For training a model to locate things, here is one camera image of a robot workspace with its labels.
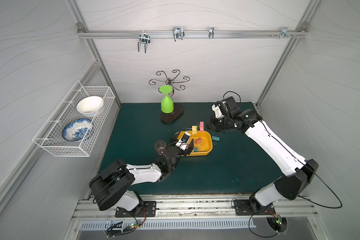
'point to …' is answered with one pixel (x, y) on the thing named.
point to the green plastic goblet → (167, 103)
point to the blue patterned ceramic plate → (75, 130)
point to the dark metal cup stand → (161, 78)
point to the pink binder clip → (201, 126)
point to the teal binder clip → (215, 139)
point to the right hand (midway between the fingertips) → (204, 125)
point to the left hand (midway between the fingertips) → (186, 136)
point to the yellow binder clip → (194, 129)
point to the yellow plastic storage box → (202, 142)
